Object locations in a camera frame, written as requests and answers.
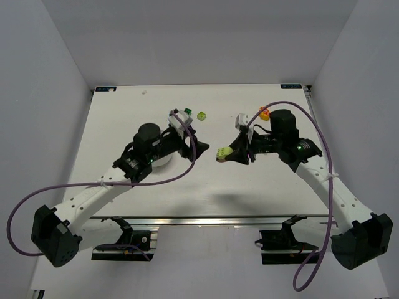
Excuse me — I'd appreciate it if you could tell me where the lime curved lego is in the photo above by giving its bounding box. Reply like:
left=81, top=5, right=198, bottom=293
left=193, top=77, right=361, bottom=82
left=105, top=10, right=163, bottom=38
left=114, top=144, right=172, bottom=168
left=216, top=146, right=233, bottom=159

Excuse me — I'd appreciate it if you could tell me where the lime square lego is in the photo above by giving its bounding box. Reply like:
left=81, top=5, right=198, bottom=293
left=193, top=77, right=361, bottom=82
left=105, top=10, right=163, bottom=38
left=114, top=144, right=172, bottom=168
left=196, top=112, right=206, bottom=121

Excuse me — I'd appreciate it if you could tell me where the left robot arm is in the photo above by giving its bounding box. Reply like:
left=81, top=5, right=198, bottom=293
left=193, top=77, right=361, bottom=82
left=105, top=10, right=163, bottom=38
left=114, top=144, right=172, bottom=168
left=31, top=123, right=209, bottom=267

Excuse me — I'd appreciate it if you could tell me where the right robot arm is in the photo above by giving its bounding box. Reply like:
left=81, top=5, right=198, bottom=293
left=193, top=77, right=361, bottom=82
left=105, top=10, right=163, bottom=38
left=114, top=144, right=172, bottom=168
left=216, top=109, right=393, bottom=270

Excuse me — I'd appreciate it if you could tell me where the white round divided container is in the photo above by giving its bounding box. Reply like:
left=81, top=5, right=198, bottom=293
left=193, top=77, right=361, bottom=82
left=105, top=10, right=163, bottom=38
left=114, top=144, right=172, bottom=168
left=152, top=154, right=173, bottom=168

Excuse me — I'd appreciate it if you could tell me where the orange yellow round lego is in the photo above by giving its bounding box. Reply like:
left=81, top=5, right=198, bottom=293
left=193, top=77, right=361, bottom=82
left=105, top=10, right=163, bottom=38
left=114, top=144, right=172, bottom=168
left=259, top=107, right=270, bottom=121

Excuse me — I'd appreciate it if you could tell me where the right blue label sticker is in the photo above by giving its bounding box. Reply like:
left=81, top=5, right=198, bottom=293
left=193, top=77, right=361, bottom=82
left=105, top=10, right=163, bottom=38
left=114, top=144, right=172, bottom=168
left=280, top=84, right=302, bottom=90

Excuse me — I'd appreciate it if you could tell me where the blue label sticker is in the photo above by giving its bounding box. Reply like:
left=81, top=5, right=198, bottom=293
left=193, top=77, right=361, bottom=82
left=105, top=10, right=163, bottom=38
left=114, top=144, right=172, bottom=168
left=280, top=84, right=302, bottom=90
left=95, top=86, right=117, bottom=92

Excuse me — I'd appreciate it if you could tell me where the left blue label sticker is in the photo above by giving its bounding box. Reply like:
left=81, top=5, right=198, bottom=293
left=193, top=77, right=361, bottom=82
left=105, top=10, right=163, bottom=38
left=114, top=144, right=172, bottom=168
left=95, top=86, right=117, bottom=92

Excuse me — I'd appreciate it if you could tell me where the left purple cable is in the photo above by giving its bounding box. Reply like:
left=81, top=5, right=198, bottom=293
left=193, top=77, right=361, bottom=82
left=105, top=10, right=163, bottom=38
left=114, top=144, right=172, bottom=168
left=6, top=112, right=197, bottom=257

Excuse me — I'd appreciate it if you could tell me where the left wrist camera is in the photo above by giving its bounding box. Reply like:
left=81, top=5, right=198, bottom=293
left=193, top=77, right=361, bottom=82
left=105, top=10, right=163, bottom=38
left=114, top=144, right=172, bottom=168
left=168, top=109, right=193, bottom=138

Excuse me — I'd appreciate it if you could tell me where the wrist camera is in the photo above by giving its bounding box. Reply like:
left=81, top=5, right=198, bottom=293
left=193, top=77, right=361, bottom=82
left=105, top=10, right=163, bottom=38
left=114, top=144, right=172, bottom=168
left=234, top=113, right=254, bottom=131
left=168, top=109, right=193, bottom=138

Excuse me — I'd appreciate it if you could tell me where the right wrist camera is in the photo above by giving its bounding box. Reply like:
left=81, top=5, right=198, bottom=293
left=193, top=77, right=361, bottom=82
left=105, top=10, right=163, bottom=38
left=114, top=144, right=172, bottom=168
left=234, top=113, right=254, bottom=131

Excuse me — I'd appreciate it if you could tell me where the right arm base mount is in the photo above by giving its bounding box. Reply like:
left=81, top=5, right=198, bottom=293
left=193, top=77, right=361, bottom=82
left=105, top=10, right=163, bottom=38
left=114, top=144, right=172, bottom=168
left=254, top=215, right=319, bottom=265

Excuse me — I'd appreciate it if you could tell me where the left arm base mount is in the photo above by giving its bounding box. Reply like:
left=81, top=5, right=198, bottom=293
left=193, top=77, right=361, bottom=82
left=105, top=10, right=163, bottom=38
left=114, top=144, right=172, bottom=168
left=91, top=217, right=158, bottom=262

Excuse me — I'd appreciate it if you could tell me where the aluminium table rail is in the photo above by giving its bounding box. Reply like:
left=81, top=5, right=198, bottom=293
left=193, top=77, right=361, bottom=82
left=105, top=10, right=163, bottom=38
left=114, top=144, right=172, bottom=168
left=89, top=214, right=339, bottom=228

